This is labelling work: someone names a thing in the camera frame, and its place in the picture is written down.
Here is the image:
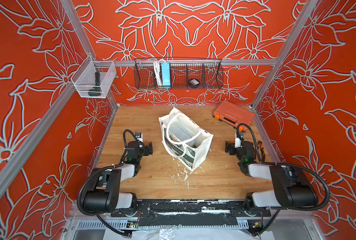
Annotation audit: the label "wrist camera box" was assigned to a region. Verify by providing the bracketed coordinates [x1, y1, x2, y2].
[234, 125, 246, 148]
[135, 133, 143, 143]

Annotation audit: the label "light blue power bank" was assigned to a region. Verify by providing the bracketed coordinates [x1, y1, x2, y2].
[161, 62, 171, 89]

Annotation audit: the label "black wire wall basket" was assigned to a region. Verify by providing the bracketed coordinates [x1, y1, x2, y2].
[134, 58, 224, 90]

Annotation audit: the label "clear plastic wall bin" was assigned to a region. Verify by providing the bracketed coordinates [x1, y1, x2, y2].
[71, 56, 117, 99]

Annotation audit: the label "white printed canvas tote bag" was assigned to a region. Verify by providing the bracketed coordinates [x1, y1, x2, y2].
[159, 108, 214, 172]

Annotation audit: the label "white coiled cable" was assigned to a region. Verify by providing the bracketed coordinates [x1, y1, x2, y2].
[153, 59, 163, 88]

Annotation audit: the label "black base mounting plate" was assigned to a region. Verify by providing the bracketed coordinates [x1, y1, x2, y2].
[111, 199, 271, 229]

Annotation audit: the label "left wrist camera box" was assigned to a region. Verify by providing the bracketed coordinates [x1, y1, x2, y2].
[135, 133, 143, 143]

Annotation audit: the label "orange plastic tool case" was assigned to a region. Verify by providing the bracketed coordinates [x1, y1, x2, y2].
[213, 101, 255, 129]

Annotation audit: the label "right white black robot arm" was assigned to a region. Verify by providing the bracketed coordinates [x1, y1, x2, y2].
[225, 123, 331, 237]

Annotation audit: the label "orange handled pliers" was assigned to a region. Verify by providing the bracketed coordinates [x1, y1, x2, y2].
[257, 141, 266, 162]

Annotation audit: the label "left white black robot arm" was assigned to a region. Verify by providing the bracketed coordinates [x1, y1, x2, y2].
[76, 130, 153, 239]

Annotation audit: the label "dark green flashlight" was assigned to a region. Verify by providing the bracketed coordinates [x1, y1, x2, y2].
[88, 72, 102, 97]

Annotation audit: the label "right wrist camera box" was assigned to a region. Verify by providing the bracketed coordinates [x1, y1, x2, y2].
[234, 125, 246, 148]

